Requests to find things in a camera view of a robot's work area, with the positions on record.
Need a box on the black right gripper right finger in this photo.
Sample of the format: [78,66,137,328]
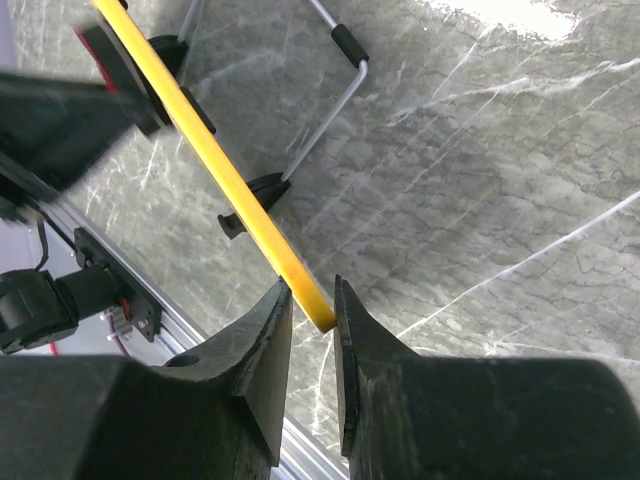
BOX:
[334,275,419,456]

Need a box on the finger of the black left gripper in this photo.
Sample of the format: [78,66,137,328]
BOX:
[1,71,150,190]

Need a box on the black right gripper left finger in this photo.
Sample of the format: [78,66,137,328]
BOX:
[164,279,292,468]

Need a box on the red heart whiteboard eraser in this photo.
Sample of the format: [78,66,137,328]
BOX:
[74,23,172,136]

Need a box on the yellow framed whiteboard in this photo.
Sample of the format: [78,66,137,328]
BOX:
[92,0,337,333]

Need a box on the aluminium mounting rail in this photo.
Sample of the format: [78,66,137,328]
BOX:
[0,149,351,480]

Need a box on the wire whiteboard stand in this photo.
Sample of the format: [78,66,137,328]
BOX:
[132,1,359,248]

